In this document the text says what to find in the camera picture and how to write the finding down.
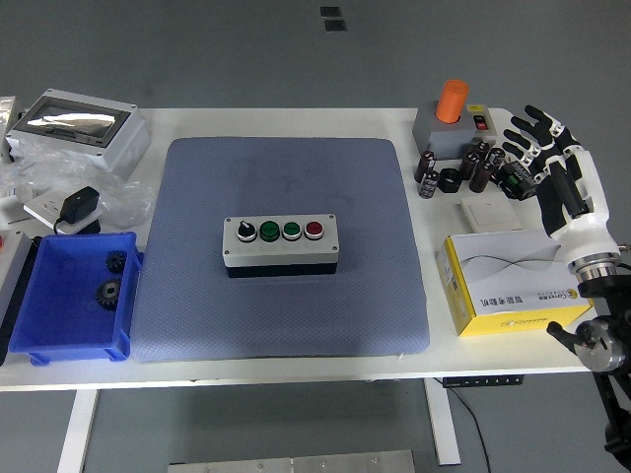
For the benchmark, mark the grey four-button control box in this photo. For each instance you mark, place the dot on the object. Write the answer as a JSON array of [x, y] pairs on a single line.
[[276, 251]]

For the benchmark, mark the white table leg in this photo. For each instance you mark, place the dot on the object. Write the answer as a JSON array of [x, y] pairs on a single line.
[[443, 428], [76, 433]]

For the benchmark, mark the white wall switch plate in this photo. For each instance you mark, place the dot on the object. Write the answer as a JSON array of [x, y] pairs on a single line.
[[493, 212]]

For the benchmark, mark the small black bevel gear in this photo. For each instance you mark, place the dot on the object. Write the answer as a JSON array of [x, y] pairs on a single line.
[[116, 261]]

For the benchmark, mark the dark floor plate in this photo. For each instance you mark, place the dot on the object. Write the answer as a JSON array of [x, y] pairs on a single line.
[[330, 12], [334, 25]]

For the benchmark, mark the blue plastic bin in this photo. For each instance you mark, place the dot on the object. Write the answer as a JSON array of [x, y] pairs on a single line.
[[59, 315]]

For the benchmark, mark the grey switch box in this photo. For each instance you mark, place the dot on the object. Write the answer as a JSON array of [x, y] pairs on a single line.
[[443, 138]]

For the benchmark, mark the yellow white cardboard box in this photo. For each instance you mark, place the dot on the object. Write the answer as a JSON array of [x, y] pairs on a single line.
[[508, 276]]

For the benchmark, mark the black power adapter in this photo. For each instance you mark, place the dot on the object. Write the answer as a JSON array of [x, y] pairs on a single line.
[[79, 204]]

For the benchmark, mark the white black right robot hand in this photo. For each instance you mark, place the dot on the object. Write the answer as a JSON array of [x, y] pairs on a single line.
[[591, 222]]

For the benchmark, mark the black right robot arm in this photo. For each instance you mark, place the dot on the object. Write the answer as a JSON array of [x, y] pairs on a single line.
[[599, 340]]

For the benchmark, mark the orange cylinder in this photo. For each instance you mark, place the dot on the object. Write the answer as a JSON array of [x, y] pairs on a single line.
[[451, 101]]

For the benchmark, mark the clear plastic bag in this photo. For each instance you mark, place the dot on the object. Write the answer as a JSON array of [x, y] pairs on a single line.
[[123, 197]]

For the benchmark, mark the grey box with red button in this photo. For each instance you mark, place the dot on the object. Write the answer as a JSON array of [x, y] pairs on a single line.
[[12, 266]]

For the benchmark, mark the large black bevel gear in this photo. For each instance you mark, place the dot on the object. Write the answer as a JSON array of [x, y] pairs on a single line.
[[107, 293]]

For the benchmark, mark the silver metal plate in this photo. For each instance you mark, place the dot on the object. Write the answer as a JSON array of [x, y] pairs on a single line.
[[296, 463]]

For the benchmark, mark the black table control panel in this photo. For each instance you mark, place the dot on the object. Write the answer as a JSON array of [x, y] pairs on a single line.
[[483, 382]]

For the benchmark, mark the white enclosure with clear lid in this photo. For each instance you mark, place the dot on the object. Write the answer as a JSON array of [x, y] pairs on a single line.
[[118, 143]]

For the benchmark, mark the black module with green terminal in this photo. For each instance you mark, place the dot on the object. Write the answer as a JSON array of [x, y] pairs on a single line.
[[512, 180]]

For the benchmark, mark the black hex nut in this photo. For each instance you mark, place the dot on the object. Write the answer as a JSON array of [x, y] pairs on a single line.
[[442, 180]]

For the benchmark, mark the grey-blue textured mat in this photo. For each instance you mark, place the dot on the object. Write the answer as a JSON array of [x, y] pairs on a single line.
[[222, 315]]

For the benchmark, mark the dark brown capacitor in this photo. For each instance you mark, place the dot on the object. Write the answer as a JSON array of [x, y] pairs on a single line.
[[425, 166], [481, 175], [430, 183], [479, 147], [469, 165], [496, 156]]

